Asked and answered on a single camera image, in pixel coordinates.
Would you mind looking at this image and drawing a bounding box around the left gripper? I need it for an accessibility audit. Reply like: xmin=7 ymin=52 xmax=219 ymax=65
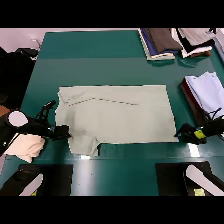
xmin=51 ymin=124 xmax=72 ymax=141

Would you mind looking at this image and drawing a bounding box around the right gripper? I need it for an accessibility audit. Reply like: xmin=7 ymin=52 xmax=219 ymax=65
xmin=173 ymin=123 xmax=208 ymax=145

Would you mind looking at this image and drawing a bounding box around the pale grey-green shirt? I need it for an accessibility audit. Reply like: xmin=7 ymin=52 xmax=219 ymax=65
xmin=54 ymin=84 xmax=180 ymax=158

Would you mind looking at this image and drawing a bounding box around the dark red garment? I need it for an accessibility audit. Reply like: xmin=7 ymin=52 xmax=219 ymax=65
xmin=179 ymin=79 xmax=208 ymax=127

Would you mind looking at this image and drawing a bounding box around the cream garment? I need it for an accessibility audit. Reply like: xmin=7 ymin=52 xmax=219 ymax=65
xmin=3 ymin=133 xmax=46 ymax=164

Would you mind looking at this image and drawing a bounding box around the pale blue garment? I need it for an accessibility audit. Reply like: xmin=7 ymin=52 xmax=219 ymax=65
xmin=184 ymin=71 xmax=224 ymax=118

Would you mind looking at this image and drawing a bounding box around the black garment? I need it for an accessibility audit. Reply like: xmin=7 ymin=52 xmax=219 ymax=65
xmin=177 ymin=30 xmax=214 ymax=55

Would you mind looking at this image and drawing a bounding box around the dark blue garment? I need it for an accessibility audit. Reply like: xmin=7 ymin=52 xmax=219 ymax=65
xmin=139 ymin=28 xmax=180 ymax=58

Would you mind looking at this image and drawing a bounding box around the brown garment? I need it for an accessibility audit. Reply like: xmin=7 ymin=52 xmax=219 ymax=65
xmin=146 ymin=28 xmax=183 ymax=54

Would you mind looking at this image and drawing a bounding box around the pale grey garment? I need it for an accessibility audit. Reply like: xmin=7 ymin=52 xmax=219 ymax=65
xmin=179 ymin=28 xmax=215 ymax=47

